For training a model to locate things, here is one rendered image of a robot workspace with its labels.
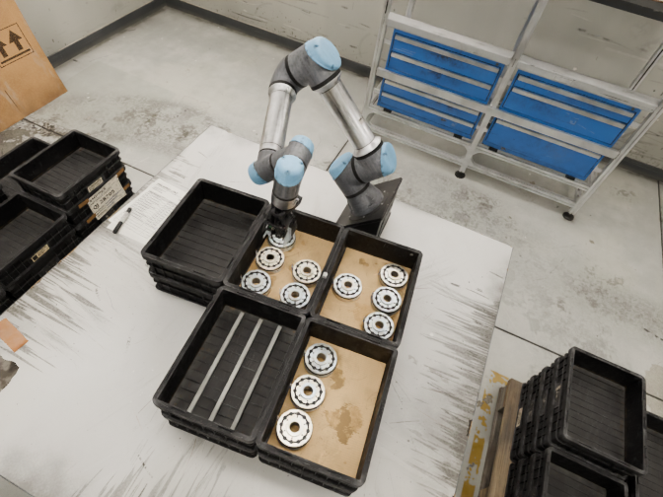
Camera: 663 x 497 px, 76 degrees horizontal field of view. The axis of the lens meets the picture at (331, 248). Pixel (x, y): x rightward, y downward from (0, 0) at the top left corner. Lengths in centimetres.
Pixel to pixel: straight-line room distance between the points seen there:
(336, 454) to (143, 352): 73
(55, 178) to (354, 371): 181
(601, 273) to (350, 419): 234
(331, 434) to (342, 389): 14
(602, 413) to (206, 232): 173
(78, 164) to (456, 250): 195
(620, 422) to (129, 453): 181
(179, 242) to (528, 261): 223
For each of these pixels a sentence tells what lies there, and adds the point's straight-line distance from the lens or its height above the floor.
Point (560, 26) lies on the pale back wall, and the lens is 376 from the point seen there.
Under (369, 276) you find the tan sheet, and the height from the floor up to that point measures 83.
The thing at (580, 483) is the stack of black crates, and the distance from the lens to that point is 211.
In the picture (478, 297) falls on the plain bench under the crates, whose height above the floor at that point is 70.
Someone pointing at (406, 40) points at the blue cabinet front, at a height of 84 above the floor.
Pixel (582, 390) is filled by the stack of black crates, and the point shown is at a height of 49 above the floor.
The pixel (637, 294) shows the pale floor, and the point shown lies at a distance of 337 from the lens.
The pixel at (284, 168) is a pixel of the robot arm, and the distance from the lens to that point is 112.
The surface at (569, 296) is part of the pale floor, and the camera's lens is 305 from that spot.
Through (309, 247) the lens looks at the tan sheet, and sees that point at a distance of 161.
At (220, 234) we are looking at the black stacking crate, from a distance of 165.
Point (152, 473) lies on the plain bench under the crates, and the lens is 147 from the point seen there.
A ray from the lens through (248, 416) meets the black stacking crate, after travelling 133.
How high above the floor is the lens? 211
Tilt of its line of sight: 53 degrees down
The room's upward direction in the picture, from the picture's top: 11 degrees clockwise
